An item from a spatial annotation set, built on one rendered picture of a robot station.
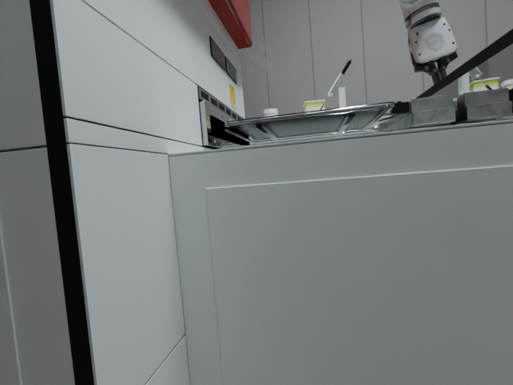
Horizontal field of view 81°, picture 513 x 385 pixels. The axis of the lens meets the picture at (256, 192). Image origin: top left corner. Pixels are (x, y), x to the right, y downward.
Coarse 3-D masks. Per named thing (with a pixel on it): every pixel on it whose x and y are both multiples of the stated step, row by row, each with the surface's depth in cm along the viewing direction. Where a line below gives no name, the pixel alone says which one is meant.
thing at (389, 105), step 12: (336, 108) 64; (348, 108) 63; (360, 108) 63; (372, 108) 62; (384, 108) 62; (240, 120) 68; (252, 120) 67; (264, 120) 66; (276, 120) 66; (288, 120) 66
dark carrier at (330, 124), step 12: (300, 120) 70; (312, 120) 72; (324, 120) 73; (336, 120) 74; (360, 120) 78; (252, 132) 84; (276, 132) 88; (288, 132) 90; (300, 132) 92; (312, 132) 95; (324, 132) 97
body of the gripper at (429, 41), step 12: (420, 24) 79; (432, 24) 78; (444, 24) 78; (408, 36) 82; (420, 36) 79; (432, 36) 79; (444, 36) 78; (420, 48) 79; (432, 48) 79; (444, 48) 78; (456, 48) 78; (420, 60) 80
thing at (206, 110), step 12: (204, 108) 64; (216, 108) 72; (204, 120) 64; (216, 120) 74; (228, 120) 82; (204, 132) 64; (240, 132) 98; (204, 144) 65; (216, 144) 70; (228, 144) 80
